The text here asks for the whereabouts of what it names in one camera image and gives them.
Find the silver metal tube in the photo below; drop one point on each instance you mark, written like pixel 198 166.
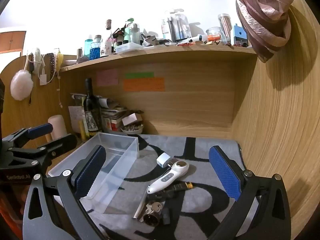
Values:
pixel 140 210

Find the cork-topped bottle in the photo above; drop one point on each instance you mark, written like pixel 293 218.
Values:
pixel 108 42

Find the glass bowl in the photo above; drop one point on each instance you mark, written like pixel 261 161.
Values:
pixel 213 32

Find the white hanging tag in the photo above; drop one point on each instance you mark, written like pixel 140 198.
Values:
pixel 43 79

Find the dark wine bottle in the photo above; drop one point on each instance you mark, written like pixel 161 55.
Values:
pixel 91 110

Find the round black key fob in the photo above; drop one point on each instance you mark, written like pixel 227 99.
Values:
pixel 151 220

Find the brown cabinet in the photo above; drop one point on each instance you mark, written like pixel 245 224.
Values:
pixel 12 42

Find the handwritten note paper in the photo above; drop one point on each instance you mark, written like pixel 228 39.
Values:
pixel 75 117

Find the blue bead bottle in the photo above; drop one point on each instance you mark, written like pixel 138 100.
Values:
pixel 95 51

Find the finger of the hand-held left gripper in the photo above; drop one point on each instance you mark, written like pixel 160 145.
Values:
pixel 62 142
pixel 40 130

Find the rolled printed paper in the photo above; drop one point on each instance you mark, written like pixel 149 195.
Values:
pixel 105 101

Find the pink brown scarf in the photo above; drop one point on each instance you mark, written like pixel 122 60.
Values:
pixel 265 17

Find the clear plastic storage box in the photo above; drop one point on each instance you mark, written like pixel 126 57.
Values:
pixel 120 155

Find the teal bottle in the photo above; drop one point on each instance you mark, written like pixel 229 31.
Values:
pixel 88 48

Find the white plug adapter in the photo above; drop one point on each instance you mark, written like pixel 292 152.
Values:
pixel 162 159

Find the dark brown cosmetic tube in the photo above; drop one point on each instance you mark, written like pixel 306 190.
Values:
pixel 180 187

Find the yellow hanging item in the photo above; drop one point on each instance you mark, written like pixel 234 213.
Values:
pixel 59 60

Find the orange red cloth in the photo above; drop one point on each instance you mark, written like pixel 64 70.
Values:
pixel 7 210

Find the clear brush package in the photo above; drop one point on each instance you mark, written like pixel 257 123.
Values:
pixel 178 27

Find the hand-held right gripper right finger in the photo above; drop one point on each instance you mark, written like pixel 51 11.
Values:
pixel 225 172

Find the green sticky note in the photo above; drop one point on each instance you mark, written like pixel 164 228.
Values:
pixel 139 75

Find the white handheld massager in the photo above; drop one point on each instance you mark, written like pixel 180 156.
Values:
pixel 170 177

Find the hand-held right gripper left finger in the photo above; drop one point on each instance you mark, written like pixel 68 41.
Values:
pixel 91 172

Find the white fluffy puff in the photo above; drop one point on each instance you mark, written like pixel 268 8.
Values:
pixel 21 86

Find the bunch of keys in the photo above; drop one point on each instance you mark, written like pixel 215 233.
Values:
pixel 156 207

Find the pale pink mug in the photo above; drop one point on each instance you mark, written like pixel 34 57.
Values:
pixel 58 127

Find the green pump bottle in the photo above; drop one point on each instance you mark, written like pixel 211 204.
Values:
pixel 132 33

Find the glass jar with sticks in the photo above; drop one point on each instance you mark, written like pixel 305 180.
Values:
pixel 225 30

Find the orange sticky note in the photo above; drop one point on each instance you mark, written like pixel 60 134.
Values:
pixel 143 84

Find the grey mat with black pattern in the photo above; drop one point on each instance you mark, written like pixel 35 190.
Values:
pixel 172 145

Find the small white card box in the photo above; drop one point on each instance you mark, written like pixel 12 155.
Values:
pixel 132 118

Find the pink sticky note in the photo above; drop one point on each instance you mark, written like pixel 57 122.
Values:
pixel 107 77

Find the stack of books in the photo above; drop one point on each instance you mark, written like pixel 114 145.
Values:
pixel 112 117

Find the white tray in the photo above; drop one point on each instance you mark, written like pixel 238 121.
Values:
pixel 128 48

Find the white fluffy hanging item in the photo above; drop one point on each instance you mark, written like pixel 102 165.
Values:
pixel 37 57

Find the bowl of stones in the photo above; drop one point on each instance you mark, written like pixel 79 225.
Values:
pixel 131 130

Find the blue box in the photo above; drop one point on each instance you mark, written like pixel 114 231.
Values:
pixel 240 36

